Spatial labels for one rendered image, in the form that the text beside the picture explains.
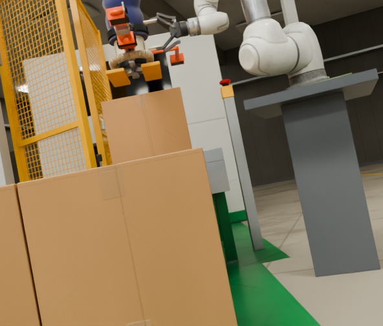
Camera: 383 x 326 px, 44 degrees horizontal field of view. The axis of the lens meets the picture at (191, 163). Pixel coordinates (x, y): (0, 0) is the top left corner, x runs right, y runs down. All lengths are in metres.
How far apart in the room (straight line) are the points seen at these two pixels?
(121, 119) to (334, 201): 1.08
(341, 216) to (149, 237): 1.12
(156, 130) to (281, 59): 0.75
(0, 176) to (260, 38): 1.89
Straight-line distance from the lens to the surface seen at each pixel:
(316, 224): 1.98
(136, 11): 2.72
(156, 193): 0.99
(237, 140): 2.83
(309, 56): 2.03
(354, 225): 1.98
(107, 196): 1.00
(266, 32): 1.91
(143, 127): 2.34
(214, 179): 2.24
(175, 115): 2.34
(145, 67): 2.54
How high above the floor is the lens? 0.48
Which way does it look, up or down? 2 degrees up
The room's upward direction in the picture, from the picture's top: 11 degrees counter-clockwise
